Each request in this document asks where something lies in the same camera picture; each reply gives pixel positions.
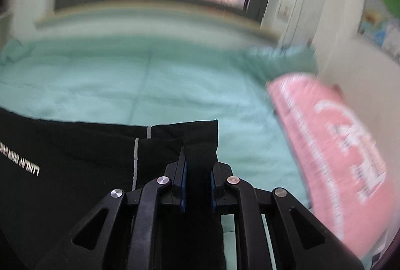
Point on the white wall switch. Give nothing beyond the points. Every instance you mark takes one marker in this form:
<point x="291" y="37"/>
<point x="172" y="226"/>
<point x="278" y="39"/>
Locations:
<point x="284" y="12"/>

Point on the wooden window sill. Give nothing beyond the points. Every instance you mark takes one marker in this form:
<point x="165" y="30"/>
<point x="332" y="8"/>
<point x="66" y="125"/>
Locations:
<point x="140" y="8"/>

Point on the teal pillow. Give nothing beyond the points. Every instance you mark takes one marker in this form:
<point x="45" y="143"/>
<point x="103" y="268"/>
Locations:
<point x="287" y="59"/>

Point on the pink printed pillow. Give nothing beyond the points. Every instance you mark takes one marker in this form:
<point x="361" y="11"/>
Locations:
<point x="337" y="148"/>

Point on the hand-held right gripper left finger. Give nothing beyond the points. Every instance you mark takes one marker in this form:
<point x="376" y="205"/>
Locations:
<point x="150" y="210"/>

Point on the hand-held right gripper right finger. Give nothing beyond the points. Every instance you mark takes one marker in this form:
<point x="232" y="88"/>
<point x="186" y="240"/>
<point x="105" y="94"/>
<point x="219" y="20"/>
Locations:
<point x="247" y="210"/>

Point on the black hooded jacket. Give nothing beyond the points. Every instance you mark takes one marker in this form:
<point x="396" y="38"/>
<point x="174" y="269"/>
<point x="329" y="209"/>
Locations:
<point x="78" y="163"/>

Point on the teal quilt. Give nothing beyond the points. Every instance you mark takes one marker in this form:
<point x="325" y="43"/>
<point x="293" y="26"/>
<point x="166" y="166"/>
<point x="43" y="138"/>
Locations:
<point x="125" y="85"/>

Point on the colourful wall map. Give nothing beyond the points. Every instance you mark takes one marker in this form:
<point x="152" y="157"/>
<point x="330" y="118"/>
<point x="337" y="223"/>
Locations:
<point x="382" y="13"/>

